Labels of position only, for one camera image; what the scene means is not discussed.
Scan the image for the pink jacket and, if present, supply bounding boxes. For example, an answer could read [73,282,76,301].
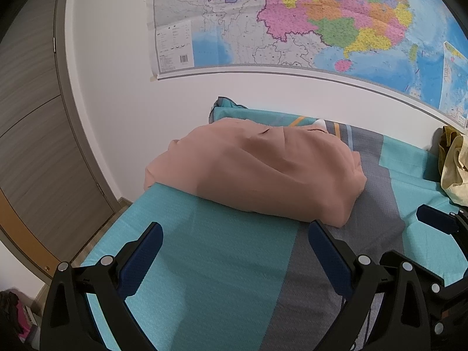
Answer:
[143,117,367,227]

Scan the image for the colourful wall map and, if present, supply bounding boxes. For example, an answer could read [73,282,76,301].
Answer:
[144,0,468,128]

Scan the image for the teal grey patterned bed sheet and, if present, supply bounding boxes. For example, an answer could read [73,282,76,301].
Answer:
[71,97,468,351]

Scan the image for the cream yellow garment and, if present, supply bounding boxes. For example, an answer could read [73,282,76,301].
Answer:
[438,125,468,206]

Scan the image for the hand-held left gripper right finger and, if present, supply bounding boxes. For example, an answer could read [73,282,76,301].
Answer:
[308,220,430,351]

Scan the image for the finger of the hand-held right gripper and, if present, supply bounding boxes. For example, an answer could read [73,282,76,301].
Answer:
[415,262,445,300]
[417,204,468,235]

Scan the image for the pink object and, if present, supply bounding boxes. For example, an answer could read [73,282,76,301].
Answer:
[14,298,35,339]

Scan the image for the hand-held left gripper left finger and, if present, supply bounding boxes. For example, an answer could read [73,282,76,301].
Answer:
[39,221,164,351]

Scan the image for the grey wooden door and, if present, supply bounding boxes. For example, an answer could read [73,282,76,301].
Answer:
[0,0,127,286]

